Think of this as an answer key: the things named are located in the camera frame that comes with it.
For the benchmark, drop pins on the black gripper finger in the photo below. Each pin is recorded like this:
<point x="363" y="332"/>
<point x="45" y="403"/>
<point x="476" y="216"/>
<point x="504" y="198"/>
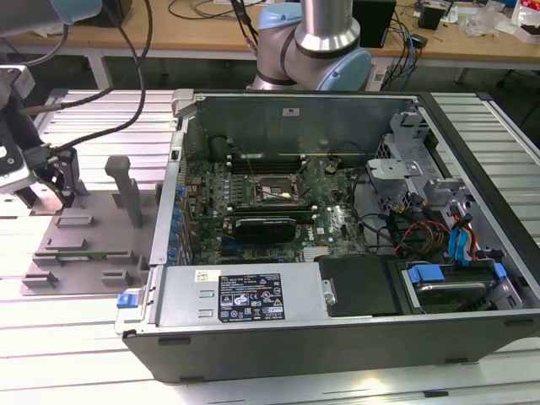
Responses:
<point x="67" y="169"/>
<point x="26" y="197"/>

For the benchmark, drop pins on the silver CPU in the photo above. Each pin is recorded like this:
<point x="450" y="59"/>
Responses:
<point x="47" y="201"/>

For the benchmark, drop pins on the thin metal locking lever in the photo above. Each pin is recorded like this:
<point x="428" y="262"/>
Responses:
<point x="250" y="168"/>
<point x="301" y="168"/>

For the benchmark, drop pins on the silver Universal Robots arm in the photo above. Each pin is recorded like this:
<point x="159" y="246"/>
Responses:
<point x="325" y="34"/>

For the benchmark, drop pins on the CPU socket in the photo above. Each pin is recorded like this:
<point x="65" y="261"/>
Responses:
<point x="274" y="190"/>

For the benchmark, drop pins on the grey parts rack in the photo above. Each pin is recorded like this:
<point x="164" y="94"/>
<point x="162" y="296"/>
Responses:
<point x="101" y="236"/>

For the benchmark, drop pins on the green RAM stick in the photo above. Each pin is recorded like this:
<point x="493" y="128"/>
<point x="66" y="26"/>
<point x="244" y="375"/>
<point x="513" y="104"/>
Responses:
<point x="97" y="254"/>

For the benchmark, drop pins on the blue case latch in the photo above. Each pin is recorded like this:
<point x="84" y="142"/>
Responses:
<point x="126" y="300"/>

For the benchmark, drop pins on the large black box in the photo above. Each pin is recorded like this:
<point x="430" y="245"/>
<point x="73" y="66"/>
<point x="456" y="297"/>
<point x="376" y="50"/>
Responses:
<point x="111" y="10"/>

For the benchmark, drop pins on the small yellow white sticker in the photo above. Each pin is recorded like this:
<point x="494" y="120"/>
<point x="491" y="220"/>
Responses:
<point x="203" y="276"/>

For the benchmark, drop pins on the silver power supply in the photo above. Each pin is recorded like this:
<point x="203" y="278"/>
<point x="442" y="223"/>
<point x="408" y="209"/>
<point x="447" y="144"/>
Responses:
<point x="185" y="295"/>

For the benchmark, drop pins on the wooden desk white legs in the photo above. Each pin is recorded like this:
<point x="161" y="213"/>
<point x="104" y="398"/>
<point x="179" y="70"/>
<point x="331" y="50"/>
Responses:
<point x="190" y="36"/>

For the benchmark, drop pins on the black graphics card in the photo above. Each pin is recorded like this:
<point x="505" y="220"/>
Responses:
<point x="263" y="230"/>

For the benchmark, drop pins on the black printed label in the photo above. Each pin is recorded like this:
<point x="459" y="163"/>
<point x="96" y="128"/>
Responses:
<point x="251" y="297"/>

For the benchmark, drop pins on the silver chipset heatsink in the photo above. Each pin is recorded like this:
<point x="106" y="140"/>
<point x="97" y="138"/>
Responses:
<point x="316" y="253"/>

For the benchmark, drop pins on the green motherboard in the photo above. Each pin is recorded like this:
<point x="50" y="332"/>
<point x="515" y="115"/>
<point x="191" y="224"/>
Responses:
<point x="333" y="228"/>

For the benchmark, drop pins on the open black PC case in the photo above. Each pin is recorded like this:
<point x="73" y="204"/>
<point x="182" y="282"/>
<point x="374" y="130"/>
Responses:
<point x="295" y="350"/>

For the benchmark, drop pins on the black plastic shroud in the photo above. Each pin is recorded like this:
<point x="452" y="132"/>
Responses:
<point x="358" y="287"/>

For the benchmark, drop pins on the silver drive cage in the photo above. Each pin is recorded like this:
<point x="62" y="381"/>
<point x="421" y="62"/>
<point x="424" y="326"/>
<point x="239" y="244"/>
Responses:
<point x="392" y="169"/>

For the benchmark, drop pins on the hard disk in blue carrier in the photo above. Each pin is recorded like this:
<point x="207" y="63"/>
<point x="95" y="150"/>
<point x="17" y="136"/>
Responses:
<point x="426" y="274"/>

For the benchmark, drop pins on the black power adapter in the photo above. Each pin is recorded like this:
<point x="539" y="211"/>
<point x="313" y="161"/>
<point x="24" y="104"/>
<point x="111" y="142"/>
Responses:
<point x="419" y="41"/>

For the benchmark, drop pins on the small black box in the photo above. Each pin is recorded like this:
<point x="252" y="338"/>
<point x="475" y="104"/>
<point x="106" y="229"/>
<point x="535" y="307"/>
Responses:
<point x="430" y="19"/>

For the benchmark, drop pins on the clear plastic bags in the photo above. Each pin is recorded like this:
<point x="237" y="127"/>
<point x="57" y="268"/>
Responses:
<point x="485" y="21"/>

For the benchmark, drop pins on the white red bag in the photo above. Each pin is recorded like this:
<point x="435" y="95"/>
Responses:
<point x="527" y="17"/>

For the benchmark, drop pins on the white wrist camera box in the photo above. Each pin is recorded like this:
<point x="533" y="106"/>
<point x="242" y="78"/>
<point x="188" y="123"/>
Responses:
<point x="12" y="169"/>

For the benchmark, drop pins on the silver latch bracket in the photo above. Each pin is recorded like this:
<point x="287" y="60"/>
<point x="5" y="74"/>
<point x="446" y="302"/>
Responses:
<point x="329" y="292"/>

